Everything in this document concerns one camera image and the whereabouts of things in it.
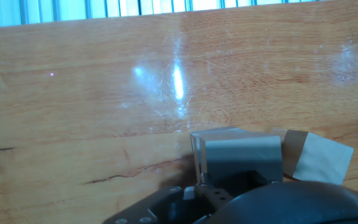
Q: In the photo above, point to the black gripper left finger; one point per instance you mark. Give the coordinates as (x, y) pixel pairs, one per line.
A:
(166, 205)

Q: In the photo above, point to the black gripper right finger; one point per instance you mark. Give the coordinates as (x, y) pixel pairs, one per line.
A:
(275, 182)

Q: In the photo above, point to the varnished wooden board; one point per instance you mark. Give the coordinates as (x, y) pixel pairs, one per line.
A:
(73, 93)

